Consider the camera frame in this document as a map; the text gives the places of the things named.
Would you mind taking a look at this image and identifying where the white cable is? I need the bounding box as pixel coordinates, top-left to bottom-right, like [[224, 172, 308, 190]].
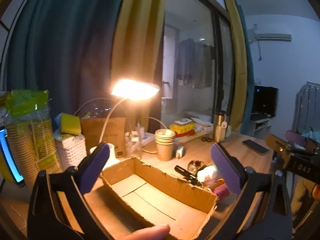
[[139, 116, 168, 132], [74, 97, 128, 130]]

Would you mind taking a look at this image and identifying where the white power strip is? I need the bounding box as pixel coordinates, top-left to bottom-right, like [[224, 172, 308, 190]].
[[136, 127, 155, 143]]

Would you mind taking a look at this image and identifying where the teal curtain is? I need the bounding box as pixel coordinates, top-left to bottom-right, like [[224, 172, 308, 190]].
[[6, 0, 130, 135], [236, 4, 255, 135]]

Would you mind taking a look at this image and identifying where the white desk lamp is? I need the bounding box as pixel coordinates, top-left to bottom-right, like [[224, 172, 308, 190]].
[[89, 79, 160, 172]]

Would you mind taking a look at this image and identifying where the brown lamp carton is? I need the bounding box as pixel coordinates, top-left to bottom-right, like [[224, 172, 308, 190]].
[[80, 117, 127, 158]]

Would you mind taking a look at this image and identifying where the white air conditioner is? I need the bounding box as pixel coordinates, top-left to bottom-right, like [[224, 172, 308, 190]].
[[246, 27, 292, 42]]

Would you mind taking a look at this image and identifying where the black smartphone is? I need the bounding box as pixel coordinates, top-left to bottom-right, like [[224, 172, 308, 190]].
[[242, 139, 270, 155]]

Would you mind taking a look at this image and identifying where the black television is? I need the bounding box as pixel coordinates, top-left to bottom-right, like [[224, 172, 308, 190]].
[[251, 85, 279, 118]]

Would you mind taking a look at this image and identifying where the white television stand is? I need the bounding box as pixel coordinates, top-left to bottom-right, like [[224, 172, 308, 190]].
[[250, 116, 273, 138]]

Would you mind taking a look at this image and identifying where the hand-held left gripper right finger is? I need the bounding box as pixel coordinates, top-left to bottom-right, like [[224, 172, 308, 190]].
[[211, 142, 293, 240]]

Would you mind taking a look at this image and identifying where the tan flat envelope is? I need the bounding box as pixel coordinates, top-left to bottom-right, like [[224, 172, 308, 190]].
[[179, 131, 213, 143]]

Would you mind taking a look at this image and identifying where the person's left hand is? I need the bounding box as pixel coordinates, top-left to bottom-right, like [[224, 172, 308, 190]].
[[117, 224, 170, 240]]

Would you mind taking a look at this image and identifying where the yellow wipes pack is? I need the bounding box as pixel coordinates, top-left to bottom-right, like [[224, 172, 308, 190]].
[[169, 122, 196, 133]]

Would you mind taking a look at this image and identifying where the bagged stack of paper cups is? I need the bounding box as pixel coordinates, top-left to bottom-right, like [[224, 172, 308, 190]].
[[0, 89, 62, 188]]

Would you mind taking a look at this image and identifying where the steel tumbler with tag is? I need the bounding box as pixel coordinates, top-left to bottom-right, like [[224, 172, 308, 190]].
[[212, 110, 230, 143]]

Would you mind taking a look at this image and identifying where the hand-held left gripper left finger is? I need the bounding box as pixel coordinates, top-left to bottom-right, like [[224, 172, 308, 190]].
[[27, 142, 115, 240]]

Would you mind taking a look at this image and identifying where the yellow curtain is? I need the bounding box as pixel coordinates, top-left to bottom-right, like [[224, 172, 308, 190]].
[[222, 0, 248, 133], [110, 0, 170, 133]]

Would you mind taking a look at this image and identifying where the stack of brown paper cups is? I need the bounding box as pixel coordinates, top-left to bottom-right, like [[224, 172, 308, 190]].
[[154, 129, 176, 162]]

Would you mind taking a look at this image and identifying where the device with lit screen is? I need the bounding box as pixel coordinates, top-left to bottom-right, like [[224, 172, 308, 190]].
[[0, 125, 25, 185]]

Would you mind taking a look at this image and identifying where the white printed pack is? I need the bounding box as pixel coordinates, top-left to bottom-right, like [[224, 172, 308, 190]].
[[55, 133, 83, 141]]

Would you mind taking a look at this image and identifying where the white paper packet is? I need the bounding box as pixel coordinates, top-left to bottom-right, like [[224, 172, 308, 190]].
[[191, 117, 213, 130]]

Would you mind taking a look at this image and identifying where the grey padded headboard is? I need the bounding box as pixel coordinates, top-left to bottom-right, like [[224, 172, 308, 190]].
[[292, 81, 320, 140]]

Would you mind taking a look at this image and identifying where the pale plastic bag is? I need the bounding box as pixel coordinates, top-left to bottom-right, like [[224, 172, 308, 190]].
[[301, 127, 320, 142]]

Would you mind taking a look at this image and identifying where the white woven basket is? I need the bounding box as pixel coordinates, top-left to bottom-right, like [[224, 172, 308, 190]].
[[54, 134, 87, 170]]

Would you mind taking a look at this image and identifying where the black flashlight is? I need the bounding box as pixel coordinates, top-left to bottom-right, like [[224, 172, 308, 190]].
[[174, 165, 202, 187]]

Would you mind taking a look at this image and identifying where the yellow green sponge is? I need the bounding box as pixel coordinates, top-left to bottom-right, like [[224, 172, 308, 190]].
[[60, 113, 82, 134]]

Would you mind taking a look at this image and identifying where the black sliding door frame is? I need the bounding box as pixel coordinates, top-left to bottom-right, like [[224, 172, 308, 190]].
[[210, 5, 234, 130]]

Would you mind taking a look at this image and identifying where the clear plastic container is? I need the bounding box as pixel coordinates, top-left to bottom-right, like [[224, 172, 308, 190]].
[[125, 132, 143, 159]]

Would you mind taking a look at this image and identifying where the hanging grey jacket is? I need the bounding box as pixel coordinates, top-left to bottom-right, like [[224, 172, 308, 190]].
[[175, 38, 198, 80]]

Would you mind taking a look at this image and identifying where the hanging olive shirt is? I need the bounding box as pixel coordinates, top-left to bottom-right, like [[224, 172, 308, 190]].
[[204, 45, 216, 88]]

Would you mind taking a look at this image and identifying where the cardboard box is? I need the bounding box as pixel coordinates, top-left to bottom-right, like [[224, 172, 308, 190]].
[[100, 156, 218, 240]]

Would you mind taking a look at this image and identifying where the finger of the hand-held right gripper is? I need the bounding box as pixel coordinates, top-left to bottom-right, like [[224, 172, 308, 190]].
[[265, 134, 293, 153], [286, 130, 320, 153]]

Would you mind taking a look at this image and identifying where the hanging pale shirt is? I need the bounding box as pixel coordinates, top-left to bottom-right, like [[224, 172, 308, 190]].
[[194, 42, 207, 89]]

